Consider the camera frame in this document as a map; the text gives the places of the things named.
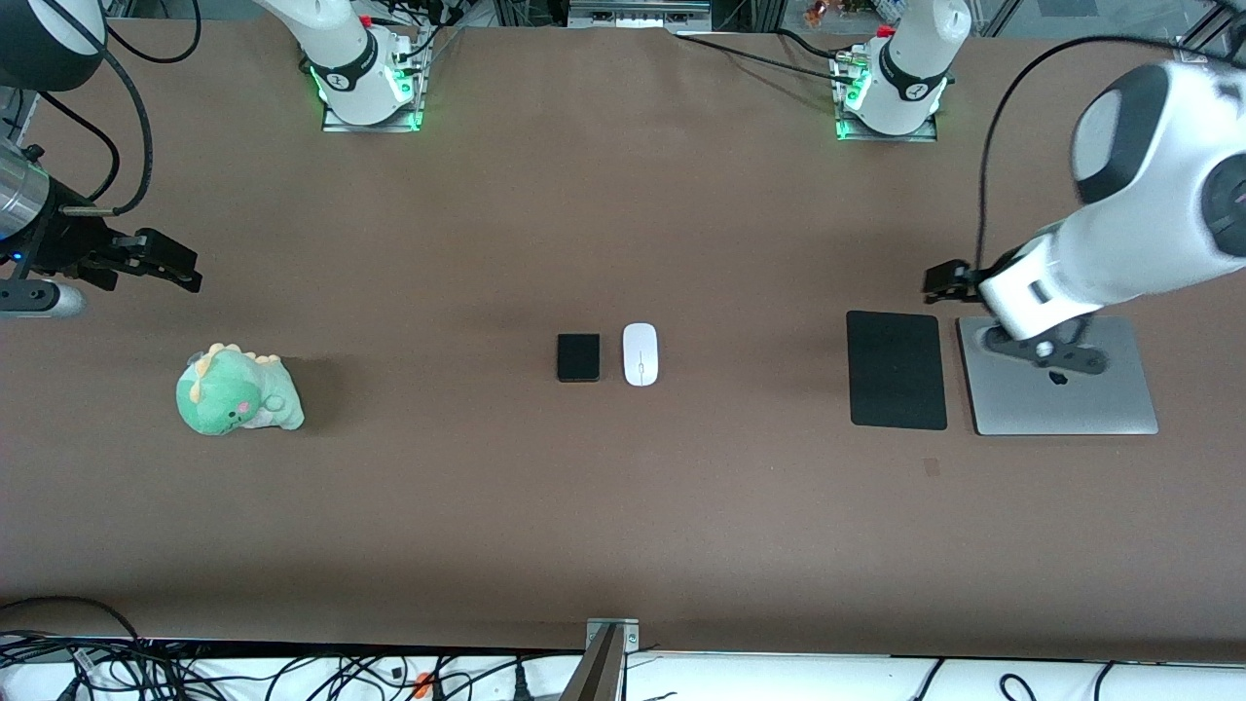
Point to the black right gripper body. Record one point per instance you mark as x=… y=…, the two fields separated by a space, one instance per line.
x=60 y=248

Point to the white computer mouse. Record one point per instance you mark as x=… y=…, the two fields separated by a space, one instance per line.
x=641 y=354

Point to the black phone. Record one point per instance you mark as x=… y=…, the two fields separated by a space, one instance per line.
x=578 y=357

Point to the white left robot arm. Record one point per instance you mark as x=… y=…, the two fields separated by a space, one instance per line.
x=1149 y=195

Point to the black mouse pad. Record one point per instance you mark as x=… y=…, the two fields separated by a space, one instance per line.
x=896 y=370

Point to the green dinosaur plush toy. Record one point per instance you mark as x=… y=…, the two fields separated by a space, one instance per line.
x=234 y=394

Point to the silver laptop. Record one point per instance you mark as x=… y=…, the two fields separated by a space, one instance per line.
x=1071 y=409

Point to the small orange figurine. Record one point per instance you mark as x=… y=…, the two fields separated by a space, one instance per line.
x=816 y=12

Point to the silver metal box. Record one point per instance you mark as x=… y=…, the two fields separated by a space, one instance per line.
x=633 y=15

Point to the orange plug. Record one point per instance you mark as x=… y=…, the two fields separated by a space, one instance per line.
x=422 y=683

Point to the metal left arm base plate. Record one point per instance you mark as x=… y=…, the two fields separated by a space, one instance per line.
x=876 y=136

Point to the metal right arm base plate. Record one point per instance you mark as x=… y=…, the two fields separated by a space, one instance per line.
x=419 y=97

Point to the metal table bracket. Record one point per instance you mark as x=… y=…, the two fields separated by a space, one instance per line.
x=604 y=672

